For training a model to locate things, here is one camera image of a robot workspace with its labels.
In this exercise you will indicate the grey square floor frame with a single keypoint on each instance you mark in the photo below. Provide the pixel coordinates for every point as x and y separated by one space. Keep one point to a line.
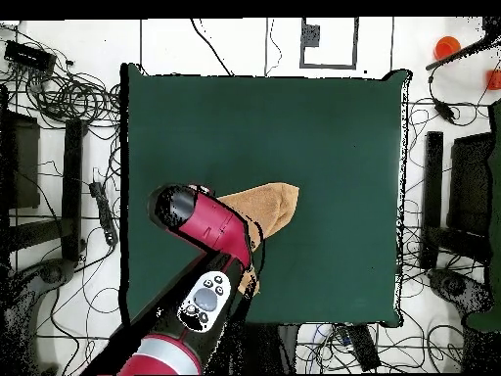
355 43

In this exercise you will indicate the dark flat panel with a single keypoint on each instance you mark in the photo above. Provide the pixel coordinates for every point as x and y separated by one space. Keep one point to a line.
469 184
25 164

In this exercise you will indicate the orange cup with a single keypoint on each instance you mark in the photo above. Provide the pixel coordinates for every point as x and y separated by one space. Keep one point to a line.
447 47

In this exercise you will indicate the black rod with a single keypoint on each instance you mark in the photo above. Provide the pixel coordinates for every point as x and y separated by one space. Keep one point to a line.
458 53

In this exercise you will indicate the black power adapter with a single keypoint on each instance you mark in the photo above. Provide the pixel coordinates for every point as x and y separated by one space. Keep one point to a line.
444 110

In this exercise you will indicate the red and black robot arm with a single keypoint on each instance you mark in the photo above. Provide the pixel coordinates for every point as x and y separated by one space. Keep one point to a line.
211 223

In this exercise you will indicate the orange block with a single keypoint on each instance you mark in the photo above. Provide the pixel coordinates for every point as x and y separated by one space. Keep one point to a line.
494 80

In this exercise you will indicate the black power strip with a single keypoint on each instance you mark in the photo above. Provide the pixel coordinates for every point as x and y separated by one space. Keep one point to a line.
364 348
103 211

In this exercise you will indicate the hanging green cloth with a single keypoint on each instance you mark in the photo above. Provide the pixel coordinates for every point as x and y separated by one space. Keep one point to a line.
496 188

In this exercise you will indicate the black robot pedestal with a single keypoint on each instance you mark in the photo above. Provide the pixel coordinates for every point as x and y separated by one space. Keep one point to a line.
270 348

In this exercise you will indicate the tan terry towel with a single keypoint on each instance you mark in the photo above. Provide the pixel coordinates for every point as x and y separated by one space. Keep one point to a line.
270 203

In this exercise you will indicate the black electronics box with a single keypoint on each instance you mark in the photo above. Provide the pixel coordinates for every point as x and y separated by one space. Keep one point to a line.
29 56

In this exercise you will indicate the black stand bar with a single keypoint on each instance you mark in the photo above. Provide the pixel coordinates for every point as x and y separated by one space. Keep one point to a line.
432 196
72 188

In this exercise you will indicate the dark green table cloth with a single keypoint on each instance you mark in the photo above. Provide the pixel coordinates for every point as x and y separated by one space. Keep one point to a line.
313 137

